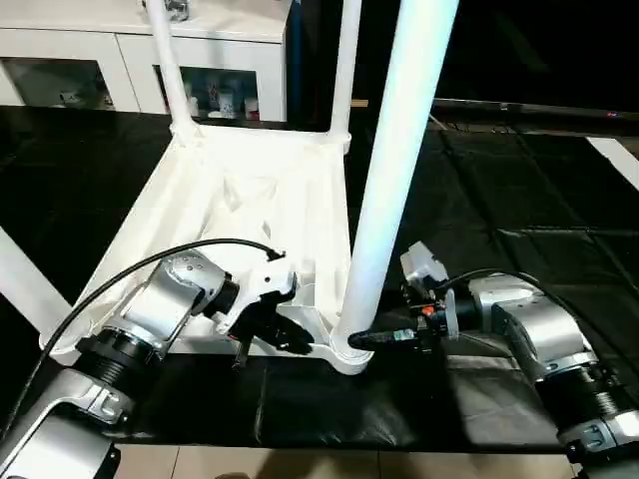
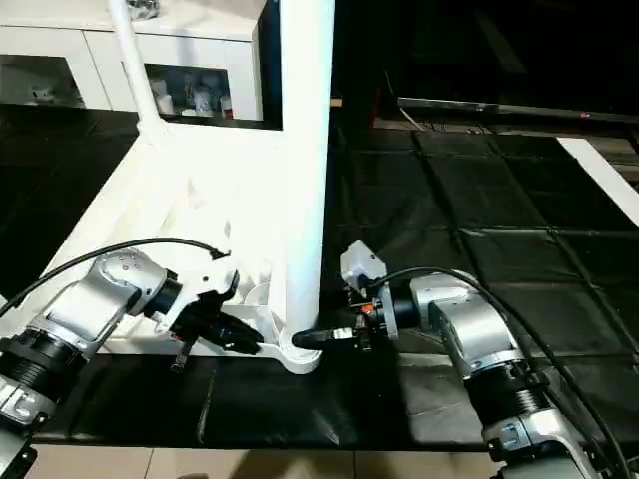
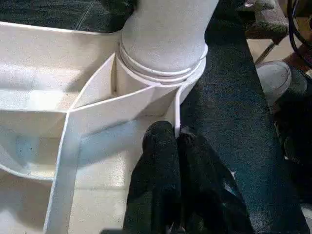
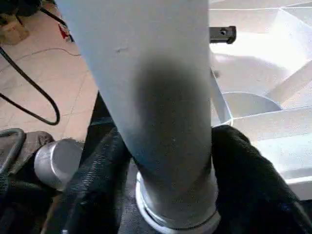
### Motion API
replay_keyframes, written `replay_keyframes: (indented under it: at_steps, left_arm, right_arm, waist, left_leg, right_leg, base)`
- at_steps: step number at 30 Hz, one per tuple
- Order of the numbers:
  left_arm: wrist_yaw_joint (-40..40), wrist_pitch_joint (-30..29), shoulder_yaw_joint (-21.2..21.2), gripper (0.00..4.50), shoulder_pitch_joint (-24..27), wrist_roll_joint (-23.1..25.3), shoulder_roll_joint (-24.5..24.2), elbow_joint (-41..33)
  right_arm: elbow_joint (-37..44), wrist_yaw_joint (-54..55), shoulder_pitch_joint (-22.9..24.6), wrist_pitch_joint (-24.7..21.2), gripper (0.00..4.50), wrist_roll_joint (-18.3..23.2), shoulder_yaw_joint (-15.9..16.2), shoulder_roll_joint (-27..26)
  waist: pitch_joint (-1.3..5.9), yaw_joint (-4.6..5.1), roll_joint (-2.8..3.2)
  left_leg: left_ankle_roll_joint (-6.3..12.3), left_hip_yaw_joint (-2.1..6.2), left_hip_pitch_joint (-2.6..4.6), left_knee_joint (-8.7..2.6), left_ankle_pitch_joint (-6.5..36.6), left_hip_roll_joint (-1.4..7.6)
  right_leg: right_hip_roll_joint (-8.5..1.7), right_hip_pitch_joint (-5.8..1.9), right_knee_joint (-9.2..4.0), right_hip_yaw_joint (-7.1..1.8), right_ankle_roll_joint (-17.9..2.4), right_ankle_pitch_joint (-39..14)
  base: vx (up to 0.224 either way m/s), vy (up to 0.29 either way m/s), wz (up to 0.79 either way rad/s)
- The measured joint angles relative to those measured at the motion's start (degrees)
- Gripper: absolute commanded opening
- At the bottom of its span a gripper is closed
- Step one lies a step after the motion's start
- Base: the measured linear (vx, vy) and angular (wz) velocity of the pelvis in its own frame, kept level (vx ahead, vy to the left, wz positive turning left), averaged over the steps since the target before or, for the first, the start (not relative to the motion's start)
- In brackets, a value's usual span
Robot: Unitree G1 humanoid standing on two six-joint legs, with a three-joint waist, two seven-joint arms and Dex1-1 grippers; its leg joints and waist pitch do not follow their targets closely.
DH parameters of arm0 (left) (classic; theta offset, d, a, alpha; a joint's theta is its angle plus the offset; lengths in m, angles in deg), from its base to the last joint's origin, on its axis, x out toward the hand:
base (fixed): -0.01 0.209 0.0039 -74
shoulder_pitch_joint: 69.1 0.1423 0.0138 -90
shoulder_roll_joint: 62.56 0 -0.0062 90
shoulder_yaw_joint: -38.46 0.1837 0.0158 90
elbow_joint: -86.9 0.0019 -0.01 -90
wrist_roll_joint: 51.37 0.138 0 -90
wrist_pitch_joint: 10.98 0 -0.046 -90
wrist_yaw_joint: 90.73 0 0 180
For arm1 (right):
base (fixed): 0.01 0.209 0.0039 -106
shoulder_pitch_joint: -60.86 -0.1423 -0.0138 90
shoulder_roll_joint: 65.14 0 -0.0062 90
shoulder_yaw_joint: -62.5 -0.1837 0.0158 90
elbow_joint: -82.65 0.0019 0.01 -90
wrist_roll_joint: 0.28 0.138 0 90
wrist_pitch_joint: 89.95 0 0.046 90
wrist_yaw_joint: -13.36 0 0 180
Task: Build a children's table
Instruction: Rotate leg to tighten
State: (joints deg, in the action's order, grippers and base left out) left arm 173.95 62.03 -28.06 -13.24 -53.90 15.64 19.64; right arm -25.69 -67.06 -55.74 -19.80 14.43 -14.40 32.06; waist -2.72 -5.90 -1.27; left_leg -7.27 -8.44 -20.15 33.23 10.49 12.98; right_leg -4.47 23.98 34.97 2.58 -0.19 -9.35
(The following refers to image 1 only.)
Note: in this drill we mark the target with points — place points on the white plastic table top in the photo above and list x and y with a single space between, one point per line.
250 190

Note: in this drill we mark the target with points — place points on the white plastic table leg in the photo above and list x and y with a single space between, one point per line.
344 70
399 150
168 60
28 289

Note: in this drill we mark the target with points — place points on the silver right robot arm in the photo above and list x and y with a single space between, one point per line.
539 334

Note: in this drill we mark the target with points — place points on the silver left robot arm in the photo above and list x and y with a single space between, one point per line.
160 304

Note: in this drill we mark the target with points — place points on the black work mat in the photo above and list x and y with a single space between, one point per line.
519 200

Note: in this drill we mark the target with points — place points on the small white cup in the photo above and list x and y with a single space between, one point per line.
250 107

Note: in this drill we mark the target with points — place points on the small tan box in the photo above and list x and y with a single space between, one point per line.
359 103

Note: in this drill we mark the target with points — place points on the white flat strip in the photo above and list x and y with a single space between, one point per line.
621 160

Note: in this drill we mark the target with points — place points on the white glass-door cabinet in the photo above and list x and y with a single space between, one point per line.
90 45

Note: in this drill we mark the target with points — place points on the grey crumpled object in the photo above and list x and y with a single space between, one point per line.
178 8

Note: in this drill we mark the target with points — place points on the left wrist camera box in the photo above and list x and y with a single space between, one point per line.
268 284

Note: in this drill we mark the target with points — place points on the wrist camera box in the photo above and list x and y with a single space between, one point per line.
268 284
421 264

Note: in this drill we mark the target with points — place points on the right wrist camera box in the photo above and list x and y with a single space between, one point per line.
421 264

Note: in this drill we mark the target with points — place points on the dark long rail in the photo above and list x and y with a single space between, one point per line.
539 108

